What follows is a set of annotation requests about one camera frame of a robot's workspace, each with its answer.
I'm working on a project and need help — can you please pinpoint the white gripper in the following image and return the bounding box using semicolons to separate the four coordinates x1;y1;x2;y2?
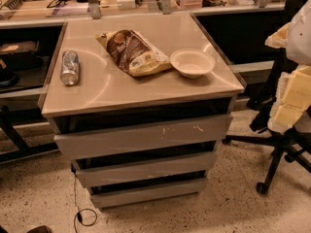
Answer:
267;65;311;134

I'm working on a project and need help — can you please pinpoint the white paper bowl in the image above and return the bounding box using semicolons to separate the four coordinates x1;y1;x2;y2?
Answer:
170;49;216;79

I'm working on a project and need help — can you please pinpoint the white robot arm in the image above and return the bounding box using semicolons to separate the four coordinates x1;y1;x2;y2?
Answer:
265;0;311;134

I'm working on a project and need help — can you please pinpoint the brown chip bag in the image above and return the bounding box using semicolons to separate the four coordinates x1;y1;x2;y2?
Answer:
96;29;171;78

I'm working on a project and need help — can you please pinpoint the grey drawer cabinet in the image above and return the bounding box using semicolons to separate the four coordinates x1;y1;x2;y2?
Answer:
42;14;243;196

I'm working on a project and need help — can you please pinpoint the black office chair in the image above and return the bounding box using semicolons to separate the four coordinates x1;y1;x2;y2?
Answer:
224;0;311;195

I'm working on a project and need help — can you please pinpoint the grey drawer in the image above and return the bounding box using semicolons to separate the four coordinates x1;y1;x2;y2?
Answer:
90;178;207;209
54;114;232;160
76;151;217;187

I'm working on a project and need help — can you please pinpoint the silver soda can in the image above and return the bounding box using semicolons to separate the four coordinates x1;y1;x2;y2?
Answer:
60;50;80;85

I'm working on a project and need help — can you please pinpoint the brown shoe tip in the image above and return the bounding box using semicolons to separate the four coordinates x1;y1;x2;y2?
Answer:
26;225;52;233

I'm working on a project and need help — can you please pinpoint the long workbench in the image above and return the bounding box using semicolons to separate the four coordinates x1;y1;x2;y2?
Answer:
0;0;286;28

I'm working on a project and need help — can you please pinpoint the black coiled spring tool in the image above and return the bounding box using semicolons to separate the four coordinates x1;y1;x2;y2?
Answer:
1;0;22;12

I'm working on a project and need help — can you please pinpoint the black floor cable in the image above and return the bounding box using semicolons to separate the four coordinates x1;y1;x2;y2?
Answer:
70;163;99;233

